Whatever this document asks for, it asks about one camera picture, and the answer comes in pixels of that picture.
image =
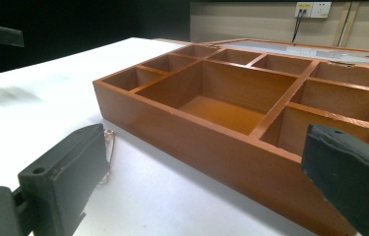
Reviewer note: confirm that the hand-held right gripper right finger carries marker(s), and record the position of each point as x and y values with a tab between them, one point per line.
349	177

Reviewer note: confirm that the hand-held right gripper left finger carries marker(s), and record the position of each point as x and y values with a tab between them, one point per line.
64	177

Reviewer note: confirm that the wooden compartment box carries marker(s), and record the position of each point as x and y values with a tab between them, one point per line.
237	108

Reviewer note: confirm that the white wall socket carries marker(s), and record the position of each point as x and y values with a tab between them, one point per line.
313	9

